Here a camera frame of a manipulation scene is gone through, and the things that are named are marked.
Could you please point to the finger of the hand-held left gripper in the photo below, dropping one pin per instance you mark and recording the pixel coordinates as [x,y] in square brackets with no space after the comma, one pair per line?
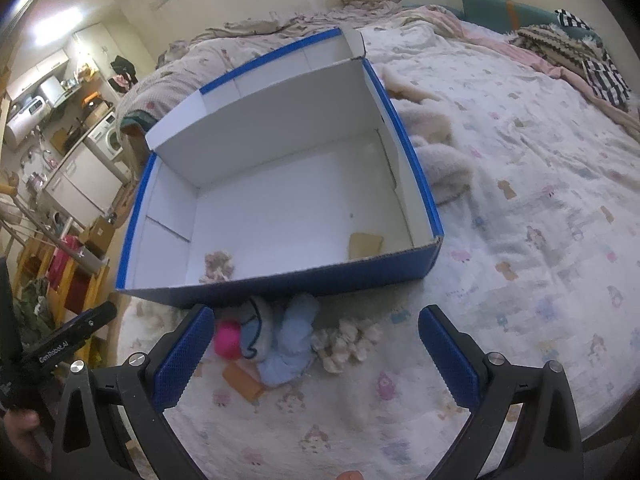
[75,332]

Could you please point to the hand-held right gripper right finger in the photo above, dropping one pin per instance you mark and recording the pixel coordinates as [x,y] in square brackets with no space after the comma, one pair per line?
[450,355]

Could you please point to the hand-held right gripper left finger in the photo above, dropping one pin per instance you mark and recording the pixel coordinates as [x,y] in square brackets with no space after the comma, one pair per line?
[185,355]

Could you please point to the pink plush toy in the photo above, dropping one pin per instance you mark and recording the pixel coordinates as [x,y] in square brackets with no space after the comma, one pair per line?
[227,340]

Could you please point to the orange soft toy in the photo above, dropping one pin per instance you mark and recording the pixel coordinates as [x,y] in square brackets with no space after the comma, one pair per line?
[242,382]

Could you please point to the cream plush toy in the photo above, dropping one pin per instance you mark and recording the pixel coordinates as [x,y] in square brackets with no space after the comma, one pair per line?
[345,344]

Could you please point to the light blue plush toy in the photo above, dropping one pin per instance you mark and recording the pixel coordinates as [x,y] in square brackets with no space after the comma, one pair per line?
[292,347]

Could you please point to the blue and white cardboard box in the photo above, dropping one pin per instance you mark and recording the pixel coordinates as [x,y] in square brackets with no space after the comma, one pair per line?
[280,185]

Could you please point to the person's left hand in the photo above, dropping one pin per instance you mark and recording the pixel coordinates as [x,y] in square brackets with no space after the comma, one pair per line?
[17,430]

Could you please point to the red hanging garment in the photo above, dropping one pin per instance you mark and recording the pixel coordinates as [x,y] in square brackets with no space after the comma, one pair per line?
[67,265]

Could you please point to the wooden drying rack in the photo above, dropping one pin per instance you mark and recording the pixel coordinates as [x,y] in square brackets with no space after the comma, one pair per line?
[30,260]

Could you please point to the small beige plush toy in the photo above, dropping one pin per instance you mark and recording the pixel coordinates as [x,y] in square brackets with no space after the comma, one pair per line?
[217,266]

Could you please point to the brown cardboard box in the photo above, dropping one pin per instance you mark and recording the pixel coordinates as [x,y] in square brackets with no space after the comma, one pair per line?
[97,234]

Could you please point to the tan paper card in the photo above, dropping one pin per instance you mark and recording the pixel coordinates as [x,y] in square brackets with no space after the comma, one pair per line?
[365,246]

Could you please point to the white floor cabinet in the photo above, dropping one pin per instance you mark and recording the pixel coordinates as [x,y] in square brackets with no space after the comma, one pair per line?
[85,180]

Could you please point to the small orange object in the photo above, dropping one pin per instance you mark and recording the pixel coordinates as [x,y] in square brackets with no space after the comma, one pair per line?
[350,475]

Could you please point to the beige fluffy blanket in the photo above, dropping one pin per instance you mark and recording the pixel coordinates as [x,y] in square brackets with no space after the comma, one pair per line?
[440,160]

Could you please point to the white washing machine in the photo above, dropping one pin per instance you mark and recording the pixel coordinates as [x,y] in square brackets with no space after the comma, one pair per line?
[109,137]

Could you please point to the white water heater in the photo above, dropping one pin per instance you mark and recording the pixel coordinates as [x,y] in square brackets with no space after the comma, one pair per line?
[17,130]

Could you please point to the black hanging clothing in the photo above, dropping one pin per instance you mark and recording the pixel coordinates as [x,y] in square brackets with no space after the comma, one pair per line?
[122,67]

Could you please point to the striped knit throw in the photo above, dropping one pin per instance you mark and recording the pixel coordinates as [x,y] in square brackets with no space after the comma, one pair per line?
[555,42]

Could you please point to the pink blanket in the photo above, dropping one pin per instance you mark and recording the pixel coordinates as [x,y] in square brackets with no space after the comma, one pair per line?
[450,22]

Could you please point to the teal pillow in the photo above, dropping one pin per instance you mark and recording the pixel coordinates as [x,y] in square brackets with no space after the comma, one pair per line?
[485,7]

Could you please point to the white wall cabinets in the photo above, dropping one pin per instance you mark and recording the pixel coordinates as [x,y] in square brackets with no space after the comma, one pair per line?
[45,62]

